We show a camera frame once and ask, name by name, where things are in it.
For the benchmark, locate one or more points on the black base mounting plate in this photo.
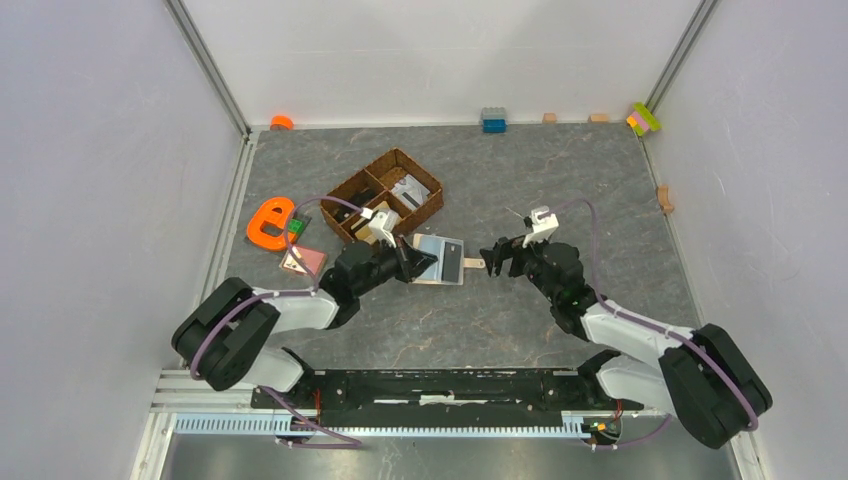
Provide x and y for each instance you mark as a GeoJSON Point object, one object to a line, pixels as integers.
{"type": "Point", "coordinates": [523, 397]}

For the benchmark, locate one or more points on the orange round cap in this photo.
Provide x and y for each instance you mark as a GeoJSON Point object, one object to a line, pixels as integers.
{"type": "Point", "coordinates": [281, 122]}

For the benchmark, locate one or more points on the green pink yellow brick stack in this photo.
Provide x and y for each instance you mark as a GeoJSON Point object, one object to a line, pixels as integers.
{"type": "Point", "coordinates": [642, 121]}

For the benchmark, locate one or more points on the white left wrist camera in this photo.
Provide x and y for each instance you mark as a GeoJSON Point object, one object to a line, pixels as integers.
{"type": "Point", "coordinates": [381, 223]}

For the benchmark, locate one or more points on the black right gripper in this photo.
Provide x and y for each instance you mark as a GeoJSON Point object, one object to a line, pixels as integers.
{"type": "Point", "coordinates": [512, 248]}

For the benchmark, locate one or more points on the pink triangle picture card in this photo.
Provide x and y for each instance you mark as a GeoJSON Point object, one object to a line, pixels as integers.
{"type": "Point", "coordinates": [303, 261]}

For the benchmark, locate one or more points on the aluminium frame rail left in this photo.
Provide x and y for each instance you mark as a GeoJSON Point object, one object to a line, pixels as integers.
{"type": "Point", "coordinates": [193, 37]}

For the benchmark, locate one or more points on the woven wicker divided basket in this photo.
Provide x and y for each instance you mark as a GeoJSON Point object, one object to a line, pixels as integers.
{"type": "Point", "coordinates": [371, 187]}

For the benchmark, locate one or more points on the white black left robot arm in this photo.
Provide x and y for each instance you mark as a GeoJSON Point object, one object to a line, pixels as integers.
{"type": "Point", "coordinates": [231, 337]}

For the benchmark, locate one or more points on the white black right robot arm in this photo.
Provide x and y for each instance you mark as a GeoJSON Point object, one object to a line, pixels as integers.
{"type": "Point", "coordinates": [698, 376]}

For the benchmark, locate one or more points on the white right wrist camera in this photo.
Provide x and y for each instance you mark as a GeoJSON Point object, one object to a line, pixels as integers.
{"type": "Point", "coordinates": [541, 223]}

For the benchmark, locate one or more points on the aluminium frame rail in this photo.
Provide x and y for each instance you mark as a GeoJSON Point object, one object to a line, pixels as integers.
{"type": "Point", "coordinates": [697, 23]}
{"type": "Point", "coordinates": [193, 37]}

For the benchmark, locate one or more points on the small green brick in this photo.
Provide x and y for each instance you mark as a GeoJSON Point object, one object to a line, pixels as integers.
{"type": "Point", "coordinates": [297, 226]}

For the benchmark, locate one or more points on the orange plastic letter toy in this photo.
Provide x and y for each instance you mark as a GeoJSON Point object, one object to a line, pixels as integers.
{"type": "Point", "coordinates": [266, 229]}

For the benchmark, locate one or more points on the silver white card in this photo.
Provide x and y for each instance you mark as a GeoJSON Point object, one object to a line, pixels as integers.
{"type": "Point", "coordinates": [410, 191]}

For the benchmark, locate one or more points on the blue toy brick stack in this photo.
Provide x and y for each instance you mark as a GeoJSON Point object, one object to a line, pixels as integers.
{"type": "Point", "coordinates": [493, 120]}

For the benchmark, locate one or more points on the small wooden block right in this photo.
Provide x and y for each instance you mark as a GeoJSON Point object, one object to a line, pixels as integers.
{"type": "Point", "coordinates": [598, 118]}

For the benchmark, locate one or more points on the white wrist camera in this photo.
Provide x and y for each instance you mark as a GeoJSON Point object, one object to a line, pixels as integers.
{"type": "Point", "coordinates": [541, 223]}
{"type": "Point", "coordinates": [381, 223]}

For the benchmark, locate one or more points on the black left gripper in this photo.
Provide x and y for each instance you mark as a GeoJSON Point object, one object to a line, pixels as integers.
{"type": "Point", "coordinates": [411, 262]}

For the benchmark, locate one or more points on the curved wooden block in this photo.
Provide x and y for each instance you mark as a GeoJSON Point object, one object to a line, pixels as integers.
{"type": "Point", "coordinates": [664, 199]}

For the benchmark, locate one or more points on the aluminium frame rail right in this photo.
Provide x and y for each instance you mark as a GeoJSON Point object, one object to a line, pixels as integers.
{"type": "Point", "coordinates": [697, 23]}

